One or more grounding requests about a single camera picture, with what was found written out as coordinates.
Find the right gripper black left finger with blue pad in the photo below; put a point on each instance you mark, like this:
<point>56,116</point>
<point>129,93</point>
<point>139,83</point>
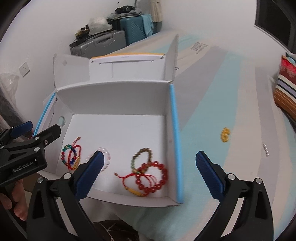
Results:
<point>45,221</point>

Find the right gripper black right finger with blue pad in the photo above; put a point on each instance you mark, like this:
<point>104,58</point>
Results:
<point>255,219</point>

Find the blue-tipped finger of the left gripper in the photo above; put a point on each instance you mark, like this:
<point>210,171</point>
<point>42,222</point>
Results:
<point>20,130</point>

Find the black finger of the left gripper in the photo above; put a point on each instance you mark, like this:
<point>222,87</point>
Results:
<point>46,137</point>

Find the red cord bracelet gold tube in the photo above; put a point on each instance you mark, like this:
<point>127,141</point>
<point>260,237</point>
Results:
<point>140,185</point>

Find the person's left hand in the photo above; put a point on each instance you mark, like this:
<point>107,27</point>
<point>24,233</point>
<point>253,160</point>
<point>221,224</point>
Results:
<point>17,201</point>

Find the white pearl beads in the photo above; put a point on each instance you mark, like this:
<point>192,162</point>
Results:
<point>266,150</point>

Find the open white cardboard box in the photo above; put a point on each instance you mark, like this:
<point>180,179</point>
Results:
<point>123,105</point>

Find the small gold bead charm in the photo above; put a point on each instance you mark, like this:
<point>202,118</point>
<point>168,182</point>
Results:
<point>225,134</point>

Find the grey suitcase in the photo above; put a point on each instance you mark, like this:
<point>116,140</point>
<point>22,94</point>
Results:
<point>99,45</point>

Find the striped pastel bed sheet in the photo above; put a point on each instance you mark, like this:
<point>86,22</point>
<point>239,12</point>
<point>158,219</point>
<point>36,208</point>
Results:
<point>218,89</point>

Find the white plastic bag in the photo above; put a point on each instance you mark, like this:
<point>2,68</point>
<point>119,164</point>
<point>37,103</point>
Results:
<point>98,25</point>

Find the striped red orange pillow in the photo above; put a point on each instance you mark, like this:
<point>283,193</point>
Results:
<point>284,94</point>

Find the teal suitcase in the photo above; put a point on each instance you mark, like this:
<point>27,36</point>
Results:
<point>136,28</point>

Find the beige curtain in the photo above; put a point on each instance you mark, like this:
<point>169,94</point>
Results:
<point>156,10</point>

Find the dark window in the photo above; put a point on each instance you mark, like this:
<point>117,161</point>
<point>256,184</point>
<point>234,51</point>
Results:
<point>277,18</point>

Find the white wall socket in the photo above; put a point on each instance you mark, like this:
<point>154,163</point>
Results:
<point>24,69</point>

